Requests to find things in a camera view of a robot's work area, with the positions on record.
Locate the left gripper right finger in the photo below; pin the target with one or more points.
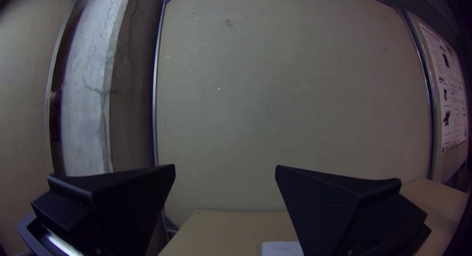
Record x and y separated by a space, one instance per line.
343 215

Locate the light grey t-shirt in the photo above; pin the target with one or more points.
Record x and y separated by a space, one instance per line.
280 249

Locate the white printed poster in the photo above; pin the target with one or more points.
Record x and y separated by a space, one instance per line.
448 90

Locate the grey metal frame post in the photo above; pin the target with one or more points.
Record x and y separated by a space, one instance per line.
427 101

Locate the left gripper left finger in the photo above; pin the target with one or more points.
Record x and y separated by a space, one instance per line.
107 208

